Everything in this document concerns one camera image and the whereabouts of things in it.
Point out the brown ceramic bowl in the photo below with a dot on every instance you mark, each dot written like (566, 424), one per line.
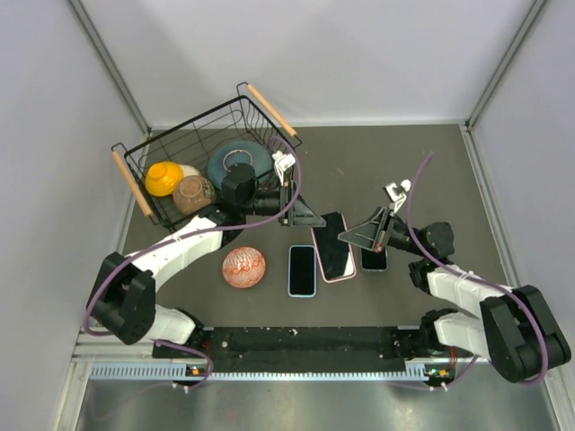
(193, 193)

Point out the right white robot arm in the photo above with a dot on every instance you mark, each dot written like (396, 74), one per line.
(512, 327)

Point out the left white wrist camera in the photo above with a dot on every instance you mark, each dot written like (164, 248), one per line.
(282, 163)

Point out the pink phone case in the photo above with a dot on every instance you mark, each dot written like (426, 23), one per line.
(320, 265)

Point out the teal phone black screen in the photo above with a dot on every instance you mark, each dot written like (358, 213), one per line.
(373, 261)

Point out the cream patterned bowl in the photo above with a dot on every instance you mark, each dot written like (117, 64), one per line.
(188, 170)

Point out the light blue phone case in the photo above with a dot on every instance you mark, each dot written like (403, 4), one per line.
(289, 269)

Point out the red patterned bowl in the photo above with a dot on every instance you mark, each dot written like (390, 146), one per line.
(243, 267)

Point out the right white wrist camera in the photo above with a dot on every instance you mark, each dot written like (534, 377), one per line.
(397, 193)

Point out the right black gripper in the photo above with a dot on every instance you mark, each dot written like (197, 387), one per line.
(370, 233)

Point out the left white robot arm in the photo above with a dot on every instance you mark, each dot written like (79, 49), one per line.
(123, 297)

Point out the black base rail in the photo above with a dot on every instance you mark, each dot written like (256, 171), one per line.
(314, 349)

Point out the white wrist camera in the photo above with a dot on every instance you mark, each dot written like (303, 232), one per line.
(282, 163)
(397, 193)

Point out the blue glazed plate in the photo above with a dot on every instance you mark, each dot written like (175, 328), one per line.
(242, 151)

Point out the black wire dish basket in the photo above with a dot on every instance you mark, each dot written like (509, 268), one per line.
(248, 117)

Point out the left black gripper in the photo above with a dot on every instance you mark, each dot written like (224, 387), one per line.
(301, 215)

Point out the yellow ribbed bowl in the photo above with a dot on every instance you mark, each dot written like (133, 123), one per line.
(162, 178)

